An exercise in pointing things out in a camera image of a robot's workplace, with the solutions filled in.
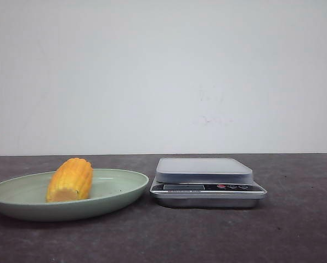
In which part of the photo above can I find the light green plate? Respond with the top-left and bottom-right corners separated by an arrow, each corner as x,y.
0,169 -> 149,222

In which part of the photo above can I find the yellow corn cob piece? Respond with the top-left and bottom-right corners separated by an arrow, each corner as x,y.
46,158 -> 93,203

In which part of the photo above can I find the silver digital kitchen scale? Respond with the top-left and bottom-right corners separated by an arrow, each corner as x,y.
150,157 -> 267,208

